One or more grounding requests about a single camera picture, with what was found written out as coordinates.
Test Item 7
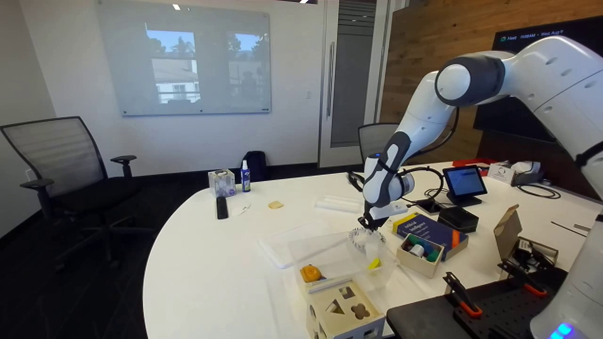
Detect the clear plastic bin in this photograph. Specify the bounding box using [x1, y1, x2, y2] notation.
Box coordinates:
[288, 230, 401, 293]

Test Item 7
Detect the blue book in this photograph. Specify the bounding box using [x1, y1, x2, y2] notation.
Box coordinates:
[392, 212, 470, 262]

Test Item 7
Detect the beige box of toys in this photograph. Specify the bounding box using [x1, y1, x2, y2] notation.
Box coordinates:
[396, 234, 445, 279]

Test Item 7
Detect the grey mesh office chair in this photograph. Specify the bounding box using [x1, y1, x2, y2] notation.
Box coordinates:
[358, 122, 401, 164]

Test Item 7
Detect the small black box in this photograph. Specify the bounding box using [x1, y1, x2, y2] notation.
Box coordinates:
[438, 206, 480, 234]

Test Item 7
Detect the wooden shape sorter box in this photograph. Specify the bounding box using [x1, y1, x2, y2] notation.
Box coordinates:
[305, 278, 386, 339]

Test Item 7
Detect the black tablet on stand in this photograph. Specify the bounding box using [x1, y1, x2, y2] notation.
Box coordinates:
[442, 165, 489, 207]

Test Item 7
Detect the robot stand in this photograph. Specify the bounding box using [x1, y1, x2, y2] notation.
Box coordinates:
[386, 267, 569, 339]

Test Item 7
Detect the red flat item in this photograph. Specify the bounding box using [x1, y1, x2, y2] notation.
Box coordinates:
[452, 158, 498, 171]

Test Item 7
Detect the black orange clamp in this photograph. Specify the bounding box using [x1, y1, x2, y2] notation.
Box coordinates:
[497, 258, 549, 298]
[442, 271, 484, 319]

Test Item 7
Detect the black bag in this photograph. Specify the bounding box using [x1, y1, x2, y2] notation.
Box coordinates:
[242, 151, 269, 183]

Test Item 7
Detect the small white box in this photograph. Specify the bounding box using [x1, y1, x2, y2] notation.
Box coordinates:
[487, 162, 517, 186]

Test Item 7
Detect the open cardboard box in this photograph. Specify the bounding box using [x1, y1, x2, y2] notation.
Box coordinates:
[493, 204, 560, 279]

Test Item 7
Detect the white door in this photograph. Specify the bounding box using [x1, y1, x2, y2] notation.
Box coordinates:
[318, 0, 391, 169]

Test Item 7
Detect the tissue box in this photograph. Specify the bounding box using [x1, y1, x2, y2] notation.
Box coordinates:
[208, 169, 236, 198]

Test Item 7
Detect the glass whiteboard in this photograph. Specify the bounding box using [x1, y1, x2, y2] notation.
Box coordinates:
[95, 0, 273, 117]

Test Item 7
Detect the black mesh office chair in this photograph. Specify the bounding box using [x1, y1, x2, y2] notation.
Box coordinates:
[0, 116, 154, 273]

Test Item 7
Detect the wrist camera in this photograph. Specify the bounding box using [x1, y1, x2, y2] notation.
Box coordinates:
[369, 202, 408, 220]

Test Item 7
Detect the silver door handle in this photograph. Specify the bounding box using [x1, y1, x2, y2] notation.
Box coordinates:
[326, 41, 335, 119]

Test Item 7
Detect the coil of black cable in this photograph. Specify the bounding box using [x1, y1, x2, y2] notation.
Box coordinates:
[517, 183, 562, 200]

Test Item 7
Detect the large wall screen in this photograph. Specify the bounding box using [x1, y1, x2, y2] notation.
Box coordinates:
[473, 16, 603, 143]

